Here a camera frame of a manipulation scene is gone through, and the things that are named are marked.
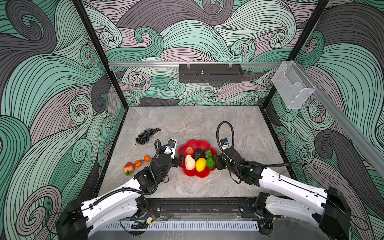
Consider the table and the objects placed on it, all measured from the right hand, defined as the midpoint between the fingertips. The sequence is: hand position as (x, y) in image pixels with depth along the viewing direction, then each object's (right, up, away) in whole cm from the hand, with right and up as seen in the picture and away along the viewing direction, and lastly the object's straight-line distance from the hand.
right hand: (216, 156), depth 79 cm
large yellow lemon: (-8, -6, +4) cm, 11 cm away
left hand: (-22, +6, -2) cm, 22 cm away
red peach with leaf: (-49, -8, +4) cm, 50 cm away
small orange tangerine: (-45, -6, +8) cm, 47 cm away
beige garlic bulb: (-14, -5, +4) cm, 15 cm away
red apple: (-15, +1, +8) cm, 17 cm away
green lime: (-3, -5, +4) cm, 7 cm away
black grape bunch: (-46, +7, +18) cm, 50 cm away
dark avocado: (-9, -1, +9) cm, 13 cm away
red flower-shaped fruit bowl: (-6, +3, +15) cm, 16 cm away
